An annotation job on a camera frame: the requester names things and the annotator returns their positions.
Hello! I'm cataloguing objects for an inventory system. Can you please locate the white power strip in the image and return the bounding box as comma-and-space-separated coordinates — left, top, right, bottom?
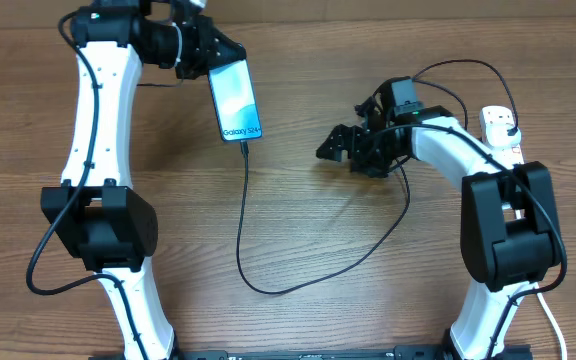
479, 105, 524, 168

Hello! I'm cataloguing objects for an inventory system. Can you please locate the blue-screen smartphone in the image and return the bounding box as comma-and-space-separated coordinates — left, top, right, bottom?
208, 60, 263, 142

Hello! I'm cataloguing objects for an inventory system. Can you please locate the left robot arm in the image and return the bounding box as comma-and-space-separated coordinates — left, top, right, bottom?
40, 0, 263, 359

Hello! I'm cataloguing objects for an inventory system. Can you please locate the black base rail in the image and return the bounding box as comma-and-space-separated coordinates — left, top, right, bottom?
87, 342, 534, 360

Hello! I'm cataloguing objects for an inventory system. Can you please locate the white charger plug adapter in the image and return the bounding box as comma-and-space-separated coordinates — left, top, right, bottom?
483, 122, 522, 150

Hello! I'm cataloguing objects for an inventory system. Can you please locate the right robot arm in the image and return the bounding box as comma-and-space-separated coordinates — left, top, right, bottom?
316, 77, 567, 359

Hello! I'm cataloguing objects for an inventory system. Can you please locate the black charger cable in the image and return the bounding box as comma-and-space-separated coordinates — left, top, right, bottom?
235, 59, 521, 296

